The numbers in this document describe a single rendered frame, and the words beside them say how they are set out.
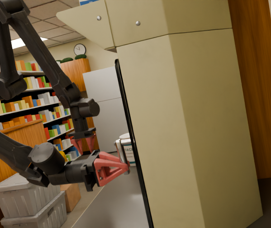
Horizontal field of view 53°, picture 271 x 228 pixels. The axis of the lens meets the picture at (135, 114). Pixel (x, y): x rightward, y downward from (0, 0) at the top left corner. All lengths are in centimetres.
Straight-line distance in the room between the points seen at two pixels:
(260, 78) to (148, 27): 49
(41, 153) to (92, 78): 518
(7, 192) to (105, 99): 339
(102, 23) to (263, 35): 54
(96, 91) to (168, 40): 527
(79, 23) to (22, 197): 235
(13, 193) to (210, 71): 246
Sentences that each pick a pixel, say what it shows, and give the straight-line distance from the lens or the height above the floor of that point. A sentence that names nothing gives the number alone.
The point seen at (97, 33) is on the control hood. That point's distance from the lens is 59.
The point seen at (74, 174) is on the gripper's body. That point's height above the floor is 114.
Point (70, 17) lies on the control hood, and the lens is 61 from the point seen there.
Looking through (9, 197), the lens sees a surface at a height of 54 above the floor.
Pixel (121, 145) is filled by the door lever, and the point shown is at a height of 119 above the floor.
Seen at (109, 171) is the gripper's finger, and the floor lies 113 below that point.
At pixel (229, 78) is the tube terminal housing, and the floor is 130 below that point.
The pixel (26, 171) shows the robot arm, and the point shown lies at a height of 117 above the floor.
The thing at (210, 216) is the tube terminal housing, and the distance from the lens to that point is 64.
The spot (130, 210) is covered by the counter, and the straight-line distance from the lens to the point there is 91.
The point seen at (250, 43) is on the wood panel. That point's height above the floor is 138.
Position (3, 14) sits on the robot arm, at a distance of 109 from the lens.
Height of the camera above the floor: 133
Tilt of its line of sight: 6 degrees down
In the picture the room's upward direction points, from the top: 12 degrees counter-clockwise
